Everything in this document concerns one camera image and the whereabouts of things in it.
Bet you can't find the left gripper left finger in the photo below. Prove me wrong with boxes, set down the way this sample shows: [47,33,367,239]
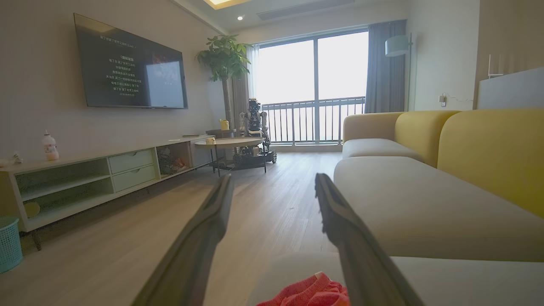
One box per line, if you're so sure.
[132,173,234,306]

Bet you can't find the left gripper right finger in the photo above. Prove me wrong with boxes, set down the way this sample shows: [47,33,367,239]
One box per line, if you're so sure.
[314,173,425,306]

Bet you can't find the red garment with white stripes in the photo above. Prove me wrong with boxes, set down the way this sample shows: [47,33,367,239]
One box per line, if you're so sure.
[256,272,351,306]

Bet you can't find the large grey sofa seat cushion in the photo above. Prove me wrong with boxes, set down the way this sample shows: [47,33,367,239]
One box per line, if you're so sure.
[246,252,544,306]

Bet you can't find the pale green cabinet drawer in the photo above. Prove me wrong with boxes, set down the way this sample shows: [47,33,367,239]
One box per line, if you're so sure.
[111,164,157,193]
[108,149,155,175]

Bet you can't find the colourful items pile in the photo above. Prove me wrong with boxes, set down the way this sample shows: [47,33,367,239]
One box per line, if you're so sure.
[158,147,187,175]

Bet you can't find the round coffee table black legs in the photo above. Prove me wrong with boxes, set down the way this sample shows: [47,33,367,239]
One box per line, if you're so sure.
[195,137,267,177]

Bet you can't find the long white television cabinet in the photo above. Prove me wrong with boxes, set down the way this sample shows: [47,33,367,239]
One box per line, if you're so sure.
[0,134,217,251]

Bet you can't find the grey sofa back cushion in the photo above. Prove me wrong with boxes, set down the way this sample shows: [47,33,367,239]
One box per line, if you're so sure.
[342,112,405,144]

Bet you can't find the yellow sofa back cushion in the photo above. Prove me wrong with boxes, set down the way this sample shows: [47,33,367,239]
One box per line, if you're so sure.
[437,108,544,219]
[394,110,463,168]

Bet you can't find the wheeled humanoid robot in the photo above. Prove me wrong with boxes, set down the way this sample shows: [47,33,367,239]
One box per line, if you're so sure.
[233,98,278,170]

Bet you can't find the grey balcony railing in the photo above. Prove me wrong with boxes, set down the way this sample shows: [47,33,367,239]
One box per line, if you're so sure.
[261,96,366,144]

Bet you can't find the teal plastic mesh basket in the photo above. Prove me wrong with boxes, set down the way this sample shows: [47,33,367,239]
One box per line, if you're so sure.
[0,217,23,275]

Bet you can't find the white bottle red label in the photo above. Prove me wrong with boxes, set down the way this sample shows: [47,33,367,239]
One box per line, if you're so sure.
[42,130,60,162]

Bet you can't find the grey curtain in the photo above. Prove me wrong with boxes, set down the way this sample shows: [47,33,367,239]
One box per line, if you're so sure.
[365,19,408,114]

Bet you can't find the small grey toy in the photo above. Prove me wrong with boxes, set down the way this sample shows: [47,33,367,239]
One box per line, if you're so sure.
[0,152,24,167]

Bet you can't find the sheer white curtain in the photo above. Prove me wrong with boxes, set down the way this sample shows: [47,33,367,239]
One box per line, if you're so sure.
[232,44,261,128]

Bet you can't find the potted green tree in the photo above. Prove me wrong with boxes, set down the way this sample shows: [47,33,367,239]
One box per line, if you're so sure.
[195,35,252,128]

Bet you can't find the floor lamp white shade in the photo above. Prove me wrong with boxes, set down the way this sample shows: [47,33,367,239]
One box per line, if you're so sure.
[385,33,414,112]

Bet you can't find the white partition panel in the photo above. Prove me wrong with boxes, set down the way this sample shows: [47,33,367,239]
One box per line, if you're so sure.
[477,66,544,111]

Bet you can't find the white router with antennas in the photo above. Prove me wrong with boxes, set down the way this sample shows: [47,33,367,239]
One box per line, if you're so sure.
[487,54,505,79]

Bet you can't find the sliding glass window frame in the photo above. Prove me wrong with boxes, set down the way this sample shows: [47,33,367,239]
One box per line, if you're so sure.
[254,28,369,147]

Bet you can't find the wall mounted black television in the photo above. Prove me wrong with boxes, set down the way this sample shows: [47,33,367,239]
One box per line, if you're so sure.
[73,13,189,110]

